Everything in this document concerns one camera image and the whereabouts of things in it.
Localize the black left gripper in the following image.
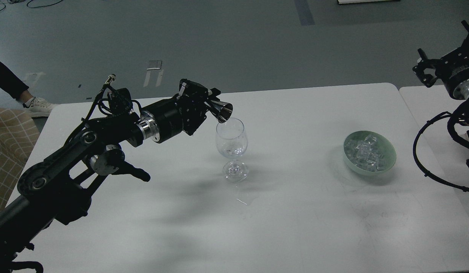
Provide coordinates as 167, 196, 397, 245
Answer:
138, 79, 221, 143

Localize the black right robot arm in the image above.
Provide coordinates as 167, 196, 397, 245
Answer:
412, 20, 469, 188

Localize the black floor cable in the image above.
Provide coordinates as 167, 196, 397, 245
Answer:
0, 0, 64, 15

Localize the steel double jigger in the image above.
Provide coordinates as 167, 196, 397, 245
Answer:
205, 100, 233, 123

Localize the clear wine glass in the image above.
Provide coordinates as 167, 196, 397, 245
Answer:
216, 117, 249, 183

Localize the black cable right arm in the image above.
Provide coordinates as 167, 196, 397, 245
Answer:
413, 111, 469, 245

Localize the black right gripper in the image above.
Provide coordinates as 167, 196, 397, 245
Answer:
412, 20, 469, 100

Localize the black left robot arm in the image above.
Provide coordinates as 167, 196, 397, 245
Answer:
0, 74, 233, 273

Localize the beige checked chair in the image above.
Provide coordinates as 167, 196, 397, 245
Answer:
0, 108, 39, 212

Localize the green bowl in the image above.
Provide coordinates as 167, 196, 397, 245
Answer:
342, 131, 397, 176

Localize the white sneaker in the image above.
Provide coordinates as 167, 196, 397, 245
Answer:
22, 97, 58, 119

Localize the pile of ice cubes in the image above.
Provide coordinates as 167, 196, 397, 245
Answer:
344, 133, 387, 172

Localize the person in white shirt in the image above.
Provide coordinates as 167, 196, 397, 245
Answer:
0, 61, 33, 103

